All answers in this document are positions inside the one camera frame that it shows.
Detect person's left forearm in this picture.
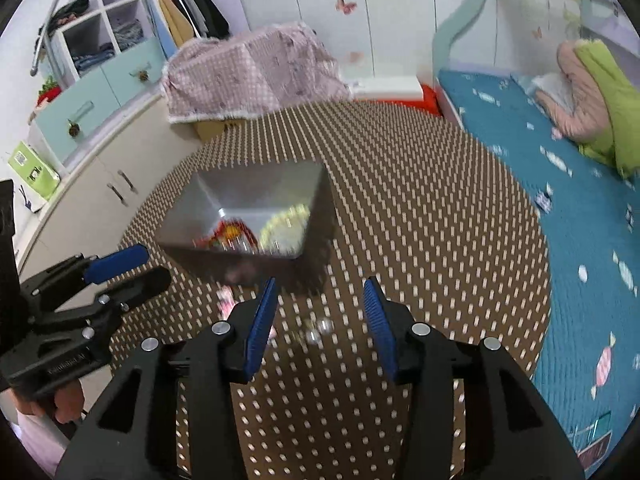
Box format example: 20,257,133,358
10,410,76,478

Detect person's left hand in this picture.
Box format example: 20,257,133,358
15,377,86,426

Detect white low cabinet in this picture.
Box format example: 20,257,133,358
12,92,211,281

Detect pink quilt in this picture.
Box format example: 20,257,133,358
535,40,613,141

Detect clear crystal piece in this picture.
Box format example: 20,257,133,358
302,316,335,347

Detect white flat box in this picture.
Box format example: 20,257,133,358
345,76,426,106

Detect cardboard box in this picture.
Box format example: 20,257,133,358
192,115,246,142

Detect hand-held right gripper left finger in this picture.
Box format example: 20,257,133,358
55,276,280,480

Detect blue printed bed sheet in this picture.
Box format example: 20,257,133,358
437,69,640,476

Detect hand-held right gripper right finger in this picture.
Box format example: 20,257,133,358
362,275,586,480

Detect pink foil packet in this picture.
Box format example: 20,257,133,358
218,286,240,318

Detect folded jeans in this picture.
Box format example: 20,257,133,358
72,44,117,73
112,20,146,51

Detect red bead jewellery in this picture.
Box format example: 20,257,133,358
194,219,251,250

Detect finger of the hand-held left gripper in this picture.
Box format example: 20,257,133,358
19,244,151,311
30,266,172,350

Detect dark clothes pile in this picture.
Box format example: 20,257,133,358
50,0,91,28

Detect cream bead bracelet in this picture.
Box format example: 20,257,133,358
259,204,313,251

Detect pink checked cloth cover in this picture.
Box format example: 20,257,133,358
161,22,351,125

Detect white pillow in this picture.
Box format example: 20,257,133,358
530,72,573,111

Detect red plush toy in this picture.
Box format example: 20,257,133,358
37,77,63,107

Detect light green bunk bed frame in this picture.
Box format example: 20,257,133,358
432,0,640,81

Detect row of hanging clothes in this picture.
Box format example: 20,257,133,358
140,0,231,58

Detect round polka dot table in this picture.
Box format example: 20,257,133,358
107,100,553,480

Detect light blue drawer unit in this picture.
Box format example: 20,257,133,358
35,37,173,166

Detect curved metal handrail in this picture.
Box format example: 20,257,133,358
29,0,76,77

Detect green paper bag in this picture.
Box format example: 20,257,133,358
7,141,61,201

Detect green quilt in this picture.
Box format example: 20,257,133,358
575,40,640,181

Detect dark square jewelry box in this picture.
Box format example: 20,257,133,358
154,160,337,293

